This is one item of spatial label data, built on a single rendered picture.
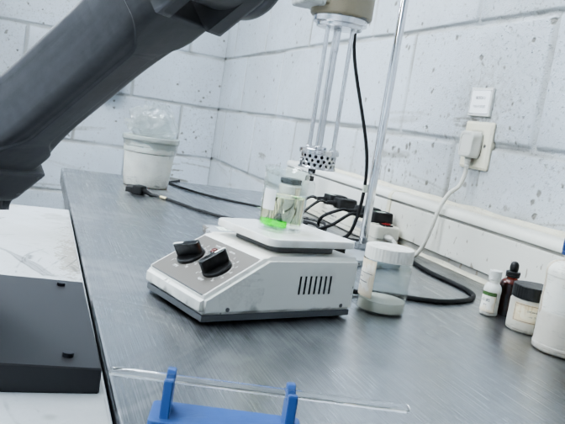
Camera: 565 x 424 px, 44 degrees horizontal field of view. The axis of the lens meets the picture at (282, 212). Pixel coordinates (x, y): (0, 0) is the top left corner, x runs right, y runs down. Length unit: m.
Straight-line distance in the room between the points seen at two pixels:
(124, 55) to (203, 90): 2.71
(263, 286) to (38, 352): 0.27
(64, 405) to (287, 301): 0.32
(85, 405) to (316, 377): 0.20
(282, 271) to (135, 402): 0.27
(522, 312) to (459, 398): 0.29
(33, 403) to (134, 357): 0.12
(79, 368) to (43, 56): 0.22
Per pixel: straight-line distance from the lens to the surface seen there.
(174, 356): 0.61
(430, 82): 1.50
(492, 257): 1.18
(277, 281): 0.73
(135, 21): 0.46
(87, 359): 0.53
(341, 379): 0.62
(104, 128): 3.14
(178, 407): 0.49
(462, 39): 1.44
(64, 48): 0.51
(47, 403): 0.51
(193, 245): 0.76
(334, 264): 0.77
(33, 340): 0.56
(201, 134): 3.20
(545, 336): 0.85
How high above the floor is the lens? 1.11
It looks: 7 degrees down
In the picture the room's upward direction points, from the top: 9 degrees clockwise
